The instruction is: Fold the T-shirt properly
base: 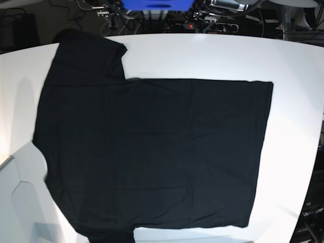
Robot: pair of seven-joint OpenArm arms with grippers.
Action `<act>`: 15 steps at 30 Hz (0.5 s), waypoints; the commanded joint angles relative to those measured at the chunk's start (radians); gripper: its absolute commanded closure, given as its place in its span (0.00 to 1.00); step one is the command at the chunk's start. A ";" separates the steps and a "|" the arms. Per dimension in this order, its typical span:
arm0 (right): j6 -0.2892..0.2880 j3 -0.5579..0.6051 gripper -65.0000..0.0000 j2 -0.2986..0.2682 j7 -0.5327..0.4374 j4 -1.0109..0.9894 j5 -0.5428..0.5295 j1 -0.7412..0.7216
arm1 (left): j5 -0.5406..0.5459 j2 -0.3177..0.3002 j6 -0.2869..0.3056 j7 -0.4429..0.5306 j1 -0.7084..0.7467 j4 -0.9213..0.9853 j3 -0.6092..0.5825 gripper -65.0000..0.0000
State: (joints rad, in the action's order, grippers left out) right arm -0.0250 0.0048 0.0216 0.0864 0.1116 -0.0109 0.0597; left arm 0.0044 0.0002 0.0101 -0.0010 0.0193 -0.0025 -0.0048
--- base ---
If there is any black T-shirt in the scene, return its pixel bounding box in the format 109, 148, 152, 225
33, 33, 273, 242

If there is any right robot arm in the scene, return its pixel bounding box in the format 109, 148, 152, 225
86, 0, 141, 27

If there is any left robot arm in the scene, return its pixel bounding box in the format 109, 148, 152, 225
191, 0, 263, 20

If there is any black power strip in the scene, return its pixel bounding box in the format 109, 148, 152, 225
170, 22, 239, 34

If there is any blue box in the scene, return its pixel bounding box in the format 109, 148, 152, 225
121, 0, 194, 11

